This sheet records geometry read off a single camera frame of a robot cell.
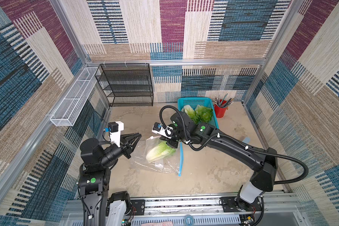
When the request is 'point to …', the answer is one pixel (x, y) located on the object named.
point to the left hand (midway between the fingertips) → (139, 135)
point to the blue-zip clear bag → (173, 165)
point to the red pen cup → (220, 111)
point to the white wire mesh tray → (68, 109)
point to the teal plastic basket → (206, 101)
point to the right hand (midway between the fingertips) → (165, 137)
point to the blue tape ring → (190, 216)
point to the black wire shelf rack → (126, 83)
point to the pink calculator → (160, 223)
